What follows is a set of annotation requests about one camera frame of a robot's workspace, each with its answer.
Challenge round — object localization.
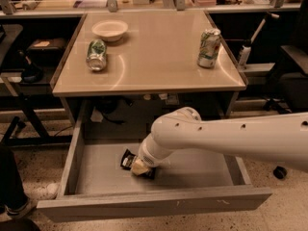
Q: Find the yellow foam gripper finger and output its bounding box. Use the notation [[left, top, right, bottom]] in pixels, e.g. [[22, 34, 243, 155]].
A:
[[131, 158, 149, 175]]

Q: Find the black rxbar chocolate wrapper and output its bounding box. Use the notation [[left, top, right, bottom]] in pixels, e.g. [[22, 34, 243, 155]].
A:
[[120, 149, 156, 179]]

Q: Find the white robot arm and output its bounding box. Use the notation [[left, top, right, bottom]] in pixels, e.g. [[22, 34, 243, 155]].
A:
[[132, 107, 308, 175]]

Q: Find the open grey top drawer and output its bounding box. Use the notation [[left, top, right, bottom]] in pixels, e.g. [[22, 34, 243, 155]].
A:
[[38, 100, 271, 222]]

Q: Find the grey cabinet with beige top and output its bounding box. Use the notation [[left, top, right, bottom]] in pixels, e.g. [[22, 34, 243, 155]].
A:
[[53, 10, 246, 120]]

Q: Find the white sneaker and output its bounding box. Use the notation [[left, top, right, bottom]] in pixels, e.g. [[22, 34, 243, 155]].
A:
[[5, 199, 35, 219]]

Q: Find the green can lying down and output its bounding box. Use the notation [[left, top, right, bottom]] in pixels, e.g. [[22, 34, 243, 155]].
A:
[[86, 39, 107, 71]]

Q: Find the person's dark trouser leg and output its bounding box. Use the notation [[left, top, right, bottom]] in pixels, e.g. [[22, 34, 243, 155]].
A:
[[0, 146, 28, 209]]

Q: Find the white paper bowl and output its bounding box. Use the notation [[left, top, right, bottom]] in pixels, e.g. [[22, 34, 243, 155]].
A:
[[91, 20, 128, 42]]

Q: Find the upright green white can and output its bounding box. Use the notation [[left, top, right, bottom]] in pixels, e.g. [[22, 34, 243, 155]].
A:
[[197, 28, 220, 68]]

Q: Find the black box on shelf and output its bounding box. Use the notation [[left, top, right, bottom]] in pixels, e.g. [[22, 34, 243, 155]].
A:
[[27, 38, 67, 58]]

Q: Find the white spray bottle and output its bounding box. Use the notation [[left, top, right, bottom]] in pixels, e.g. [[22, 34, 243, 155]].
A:
[[238, 40, 251, 68]]

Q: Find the black office chair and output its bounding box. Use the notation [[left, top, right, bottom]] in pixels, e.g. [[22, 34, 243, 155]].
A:
[[263, 0, 308, 180]]

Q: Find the black table frame left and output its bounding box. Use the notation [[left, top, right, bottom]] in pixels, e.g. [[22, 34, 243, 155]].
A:
[[0, 24, 71, 147]]

